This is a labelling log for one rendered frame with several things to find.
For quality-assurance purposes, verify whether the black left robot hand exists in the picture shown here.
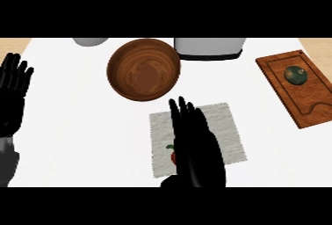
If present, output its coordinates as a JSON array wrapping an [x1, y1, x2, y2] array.
[[0, 53, 36, 139]]

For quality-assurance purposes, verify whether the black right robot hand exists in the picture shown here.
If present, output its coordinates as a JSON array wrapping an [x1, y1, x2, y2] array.
[[160, 96, 228, 188]]

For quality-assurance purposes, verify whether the red tomato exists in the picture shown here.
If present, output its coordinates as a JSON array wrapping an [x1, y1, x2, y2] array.
[[166, 144, 177, 165]]

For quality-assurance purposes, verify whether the grey cloth placemat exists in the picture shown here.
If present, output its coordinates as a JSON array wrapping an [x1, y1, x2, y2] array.
[[148, 102, 250, 178]]

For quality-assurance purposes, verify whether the brown wooden bowl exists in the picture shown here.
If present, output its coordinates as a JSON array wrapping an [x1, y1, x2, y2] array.
[[107, 38, 182, 102]]

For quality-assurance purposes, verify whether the grey rounded container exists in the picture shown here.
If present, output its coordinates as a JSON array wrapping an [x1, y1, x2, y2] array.
[[71, 37, 113, 47]]

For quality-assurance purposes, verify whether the brown wooden cutting board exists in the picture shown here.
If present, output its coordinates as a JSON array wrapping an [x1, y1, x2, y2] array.
[[254, 49, 332, 130]]

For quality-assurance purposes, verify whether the dark green avocado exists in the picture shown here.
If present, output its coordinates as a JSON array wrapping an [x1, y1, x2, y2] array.
[[284, 65, 309, 86]]

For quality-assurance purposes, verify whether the grey appliance with black base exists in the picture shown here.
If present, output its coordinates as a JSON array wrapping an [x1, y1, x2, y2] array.
[[173, 37, 248, 62]]

